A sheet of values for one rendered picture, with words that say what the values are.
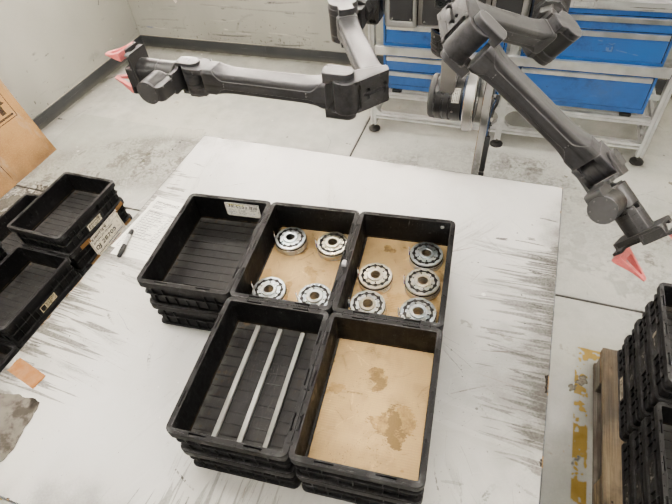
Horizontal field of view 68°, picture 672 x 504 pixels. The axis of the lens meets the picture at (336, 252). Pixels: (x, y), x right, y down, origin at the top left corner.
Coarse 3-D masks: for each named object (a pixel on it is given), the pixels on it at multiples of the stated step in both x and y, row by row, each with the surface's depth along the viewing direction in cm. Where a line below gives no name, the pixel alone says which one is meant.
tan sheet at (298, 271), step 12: (312, 240) 167; (276, 252) 164; (312, 252) 163; (276, 264) 161; (288, 264) 160; (300, 264) 160; (312, 264) 160; (324, 264) 159; (336, 264) 159; (264, 276) 158; (276, 276) 157; (288, 276) 157; (300, 276) 157; (312, 276) 156; (324, 276) 156; (288, 288) 154; (300, 288) 153
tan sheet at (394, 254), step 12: (372, 240) 165; (384, 240) 164; (396, 240) 164; (372, 252) 161; (384, 252) 161; (396, 252) 160; (408, 252) 160; (444, 252) 159; (360, 264) 158; (384, 264) 157; (396, 264) 157; (408, 264) 156; (444, 264) 155; (396, 276) 154; (360, 288) 152; (396, 288) 150; (396, 300) 147; (432, 300) 146; (396, 312) 145
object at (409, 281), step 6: (414, 270) 150; (420, 270) 151; (426, 270) 150; (408, 276) 149; (414, 276) 149; (432, 276) 149; (408, 282) 148; (432, 282) 147; (438, 282) 147; (408, 288) 146; (414, 288) 146; (420, 288) 146; (426, 288) 146; (432, 288) 146; (420, 294) 144; (426, 294) 144
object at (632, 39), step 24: (600, 24) 258; (624, 24) 255; (648, 24) 251; (576, 48) 271; (600, 48) 267; (624, 48) 263; (648, 48) 259; (528, 72) 287; (552, 72) 282; (576, 72) 279; (552, 96) 294; (576, 96) 289; (600, 96) 284; (624, 96) 280; (648, 96) 276
